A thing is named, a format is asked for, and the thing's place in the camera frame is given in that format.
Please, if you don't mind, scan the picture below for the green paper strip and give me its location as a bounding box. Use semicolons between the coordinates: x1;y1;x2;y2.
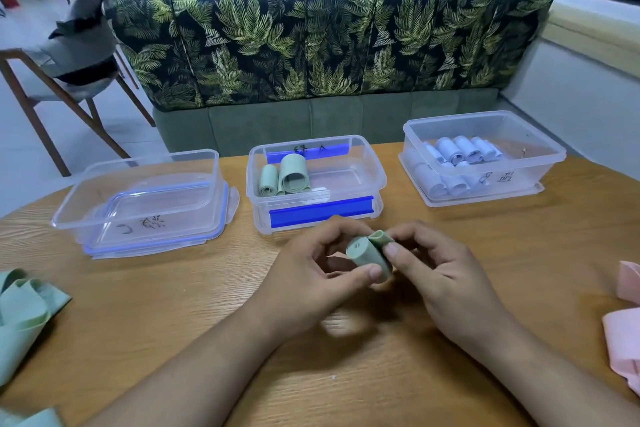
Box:
346;230;396;284
0;269;73;387
0;407;66;427

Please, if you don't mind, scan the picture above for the small green paper roll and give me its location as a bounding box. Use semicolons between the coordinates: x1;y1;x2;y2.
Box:
258;164;280;197

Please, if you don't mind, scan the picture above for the cream window sill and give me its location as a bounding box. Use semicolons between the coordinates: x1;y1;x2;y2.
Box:
542;0;640;80

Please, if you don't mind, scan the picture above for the clear container with green rolls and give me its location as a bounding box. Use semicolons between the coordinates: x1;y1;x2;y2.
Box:
247;135;388;235

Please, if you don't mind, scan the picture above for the wooden chair with grey seat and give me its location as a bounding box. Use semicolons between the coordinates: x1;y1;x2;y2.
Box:
0;0;156;177

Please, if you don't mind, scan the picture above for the leaf print green sofa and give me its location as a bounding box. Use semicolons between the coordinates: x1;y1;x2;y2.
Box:
102;0;557;158

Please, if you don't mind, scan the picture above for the clear lid with blue rim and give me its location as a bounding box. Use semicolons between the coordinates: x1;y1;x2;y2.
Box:
82;180;240;260

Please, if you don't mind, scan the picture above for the person's left forearm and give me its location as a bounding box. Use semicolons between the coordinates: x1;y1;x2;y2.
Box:
82;298;321;427

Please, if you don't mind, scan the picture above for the empty clear plastic container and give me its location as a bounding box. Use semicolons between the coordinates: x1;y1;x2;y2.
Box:
51;149;224;245

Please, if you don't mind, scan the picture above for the large green paper roll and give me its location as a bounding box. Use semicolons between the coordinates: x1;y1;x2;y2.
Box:
277;153;314;196

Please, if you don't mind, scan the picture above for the loose pink paper strip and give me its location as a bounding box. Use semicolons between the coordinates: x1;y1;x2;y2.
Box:
602;307;640;396
615;261;640;307

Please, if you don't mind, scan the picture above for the person's left hand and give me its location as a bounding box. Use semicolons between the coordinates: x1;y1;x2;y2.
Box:
256;216;385;343

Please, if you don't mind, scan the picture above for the person's right hand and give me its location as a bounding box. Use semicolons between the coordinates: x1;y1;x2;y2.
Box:
384;220;507;343

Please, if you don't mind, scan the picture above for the loose green paper strip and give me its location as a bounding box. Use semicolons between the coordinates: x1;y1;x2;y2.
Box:
0;407;66;427
0;269;73;387

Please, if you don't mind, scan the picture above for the pile of white paper rolls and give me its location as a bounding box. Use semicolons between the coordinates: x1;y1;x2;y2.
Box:
411;136;504;197

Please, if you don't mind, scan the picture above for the clear container with white rolls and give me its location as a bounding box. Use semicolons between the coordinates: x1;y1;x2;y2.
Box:
398;111;567;203

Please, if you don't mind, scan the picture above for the person's right forearm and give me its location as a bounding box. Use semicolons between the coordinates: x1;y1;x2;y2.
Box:
440;299;640;427

